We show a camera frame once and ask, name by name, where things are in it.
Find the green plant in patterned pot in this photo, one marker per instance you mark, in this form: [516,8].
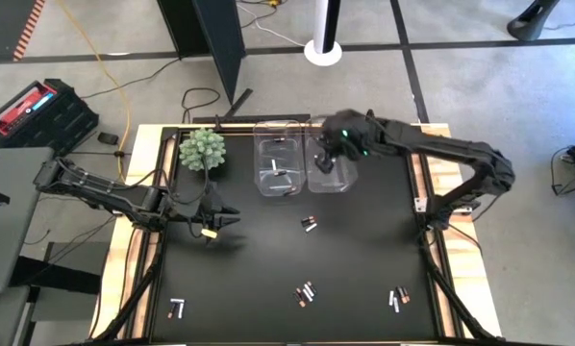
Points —
[202,149]

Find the white pole with round base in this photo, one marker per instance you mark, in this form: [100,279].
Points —
[322,53]

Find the clear plastic bin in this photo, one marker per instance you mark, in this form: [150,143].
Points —
[345,175]
[268,158]

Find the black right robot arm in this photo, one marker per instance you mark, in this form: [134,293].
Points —
[441,146]

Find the yellow tape tag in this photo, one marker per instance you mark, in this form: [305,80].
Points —
[209,233]

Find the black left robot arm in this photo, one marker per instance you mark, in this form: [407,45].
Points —
[100,192]

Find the silver blue-tipped battery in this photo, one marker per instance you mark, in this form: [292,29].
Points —
[391,298]
[396,306]
[311,228]
[309,291]
[179,311]
[306,293]
[177,301]

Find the grey desk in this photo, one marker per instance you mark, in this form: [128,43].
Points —
[13,240]

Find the black table mat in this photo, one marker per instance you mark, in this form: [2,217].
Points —
[249,269]

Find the black partition panel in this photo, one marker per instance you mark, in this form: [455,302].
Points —
[206,29]

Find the black chair base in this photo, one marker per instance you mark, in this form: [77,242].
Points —
[528,24]

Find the short black foot bar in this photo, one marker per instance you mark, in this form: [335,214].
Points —
[239,102]

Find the black desk foot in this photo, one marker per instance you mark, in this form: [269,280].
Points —
[57,279]

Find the orange striped black floor mat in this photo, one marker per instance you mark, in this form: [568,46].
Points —
[4,29]

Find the black and red tool crate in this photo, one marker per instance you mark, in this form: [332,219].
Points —
[61,120]

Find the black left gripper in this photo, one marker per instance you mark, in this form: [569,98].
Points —
[196,211]

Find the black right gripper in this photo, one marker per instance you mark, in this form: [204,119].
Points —
[345,134]

